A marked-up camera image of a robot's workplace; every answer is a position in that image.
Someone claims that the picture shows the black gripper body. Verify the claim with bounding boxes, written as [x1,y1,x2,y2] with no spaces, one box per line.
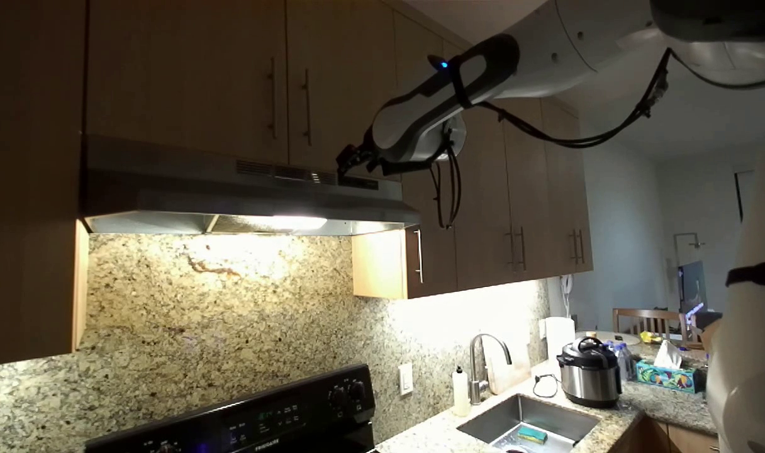
[336,143,394,176]

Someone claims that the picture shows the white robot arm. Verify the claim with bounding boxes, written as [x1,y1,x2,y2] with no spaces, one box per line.
[336,0,765,453]

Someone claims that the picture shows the black stove control panel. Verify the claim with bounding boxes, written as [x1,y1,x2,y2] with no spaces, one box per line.
[83,366,374,453]

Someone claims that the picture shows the wooden upper cabinets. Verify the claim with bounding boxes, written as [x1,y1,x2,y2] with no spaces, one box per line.
[83,0,588,298]

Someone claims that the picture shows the stainless steel range hood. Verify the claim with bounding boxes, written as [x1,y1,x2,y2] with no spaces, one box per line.
[79,137,420,236]

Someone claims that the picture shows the white soap dispenser bottle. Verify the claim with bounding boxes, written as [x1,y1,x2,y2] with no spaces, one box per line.
[453,366,471,415]

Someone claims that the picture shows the chrome kitchen faucet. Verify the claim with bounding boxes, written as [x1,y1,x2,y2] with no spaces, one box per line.
[467,332,512,405]

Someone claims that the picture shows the white paper towel roll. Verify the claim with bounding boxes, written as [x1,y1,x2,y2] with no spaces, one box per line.
[545,318,575,357]

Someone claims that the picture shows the stainless steel sink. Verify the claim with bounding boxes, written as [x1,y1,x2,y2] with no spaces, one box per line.
[458,395,595,453]

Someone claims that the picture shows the silver pressure cooker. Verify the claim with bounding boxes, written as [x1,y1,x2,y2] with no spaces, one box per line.
[556,336,620,409]

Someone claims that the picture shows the wooden chair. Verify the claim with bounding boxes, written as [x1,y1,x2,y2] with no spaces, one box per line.
[610,307,681,336]

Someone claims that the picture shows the wooden side cabinet left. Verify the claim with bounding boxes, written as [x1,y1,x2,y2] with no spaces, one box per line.
[0,0,86,362]

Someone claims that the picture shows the tissue box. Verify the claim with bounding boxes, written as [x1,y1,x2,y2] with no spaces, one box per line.
[634,340,702,394]

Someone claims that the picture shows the white wall outlet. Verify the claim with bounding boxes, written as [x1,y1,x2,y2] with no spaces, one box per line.
[398,362,415,395]

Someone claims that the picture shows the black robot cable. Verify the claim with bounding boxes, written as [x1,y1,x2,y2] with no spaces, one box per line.
[428,45,765,231]

